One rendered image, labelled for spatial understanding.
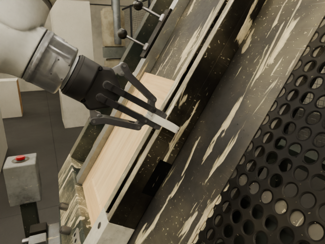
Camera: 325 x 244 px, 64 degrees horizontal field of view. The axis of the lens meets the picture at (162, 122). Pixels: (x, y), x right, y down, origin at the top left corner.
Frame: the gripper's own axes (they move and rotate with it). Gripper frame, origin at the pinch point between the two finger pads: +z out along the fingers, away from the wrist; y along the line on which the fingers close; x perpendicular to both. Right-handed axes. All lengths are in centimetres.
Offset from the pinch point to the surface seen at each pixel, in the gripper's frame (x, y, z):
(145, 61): 44.8, 14.1, 4.9
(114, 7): 590, 146, 51
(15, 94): 527, -118, -42
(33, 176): 63, -49, -8
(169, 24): 45, 30, 6
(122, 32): 51, 19, -6
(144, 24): 69, 30, 4
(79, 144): 69, -31, 4
